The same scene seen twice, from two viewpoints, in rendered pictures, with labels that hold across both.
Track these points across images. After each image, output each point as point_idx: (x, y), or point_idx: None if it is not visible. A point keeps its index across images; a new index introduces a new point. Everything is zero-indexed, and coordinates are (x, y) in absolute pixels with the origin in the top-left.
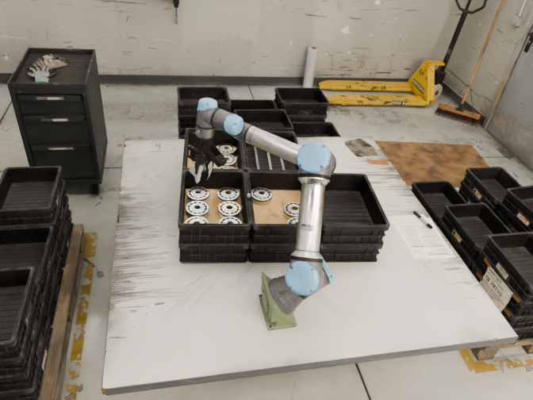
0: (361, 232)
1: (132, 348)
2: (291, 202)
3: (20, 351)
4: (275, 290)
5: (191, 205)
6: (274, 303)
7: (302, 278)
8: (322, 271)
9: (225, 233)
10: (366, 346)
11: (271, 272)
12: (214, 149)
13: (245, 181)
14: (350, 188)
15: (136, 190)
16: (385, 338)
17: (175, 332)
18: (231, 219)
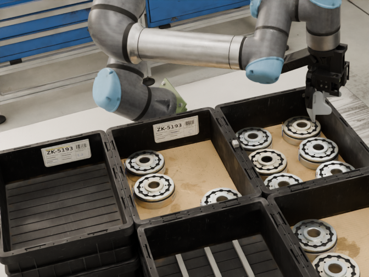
0: (40, 158)
1: (302, 76)
2: (161, 196)
3: None
4: (165, 88)
5: (329, 149)
6: (163, 82)
7: None
8: (109, 57)
9: (251, 116)
10: (56, 123)
11: None
12: (298, 54)
13: (253, 171)
14: (35, 273)
15: None
16: (31, 134)
17: (269, 93)
18: (253, 144)
